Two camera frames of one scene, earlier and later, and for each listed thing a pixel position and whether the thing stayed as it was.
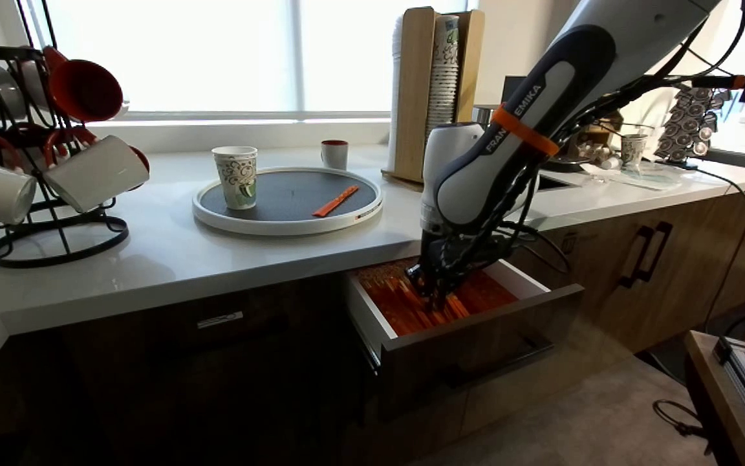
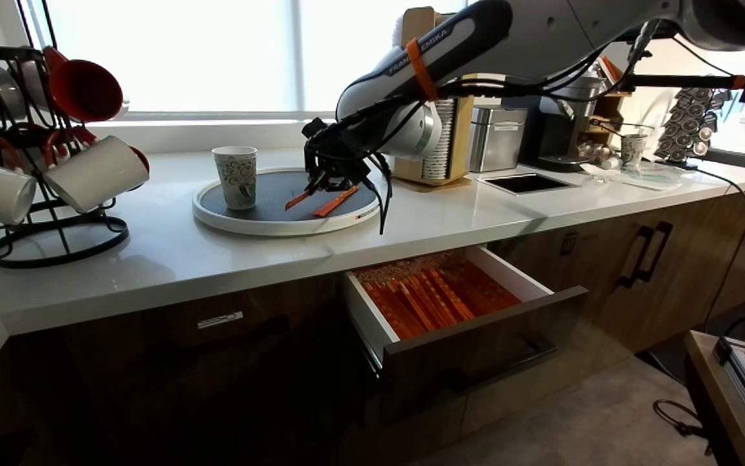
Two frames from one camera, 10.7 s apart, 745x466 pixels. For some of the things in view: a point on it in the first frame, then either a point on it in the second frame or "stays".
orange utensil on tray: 325,209 stays
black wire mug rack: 3,117 stays
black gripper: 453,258 to 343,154
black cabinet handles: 646,253 stays
